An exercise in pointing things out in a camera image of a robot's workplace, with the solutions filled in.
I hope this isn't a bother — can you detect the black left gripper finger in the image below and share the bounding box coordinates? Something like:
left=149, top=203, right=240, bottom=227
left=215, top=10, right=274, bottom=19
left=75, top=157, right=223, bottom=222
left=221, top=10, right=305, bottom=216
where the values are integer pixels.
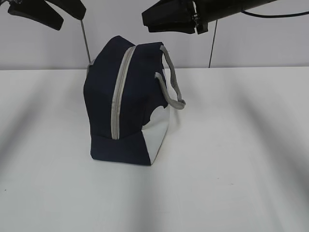
left=8, top=3, right=64, bottom=30
left=47, top=0, right=86, bottom=20

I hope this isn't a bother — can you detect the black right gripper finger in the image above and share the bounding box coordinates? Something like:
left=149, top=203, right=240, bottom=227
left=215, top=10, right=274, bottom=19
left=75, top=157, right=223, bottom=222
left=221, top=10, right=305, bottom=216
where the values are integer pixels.
left=146, top=23, right=195, bottom=34
left=141, top=0, right=195, bottom=26

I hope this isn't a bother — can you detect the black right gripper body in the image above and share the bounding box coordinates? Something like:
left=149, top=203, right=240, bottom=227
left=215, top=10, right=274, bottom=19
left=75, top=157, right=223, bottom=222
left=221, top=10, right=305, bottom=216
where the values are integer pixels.
left=193, top=0, right=273, bottom=34

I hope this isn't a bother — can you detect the navy white lunch bag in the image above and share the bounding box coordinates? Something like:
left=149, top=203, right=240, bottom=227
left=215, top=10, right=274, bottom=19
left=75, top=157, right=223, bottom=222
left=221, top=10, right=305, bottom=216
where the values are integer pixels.
left=84, top=36, right=186, bottom=166

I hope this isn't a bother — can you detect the black cable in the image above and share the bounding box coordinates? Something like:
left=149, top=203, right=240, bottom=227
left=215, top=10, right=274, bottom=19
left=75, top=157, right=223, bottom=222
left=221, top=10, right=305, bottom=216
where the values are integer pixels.
left=241, top=6, right=309, bottom=19

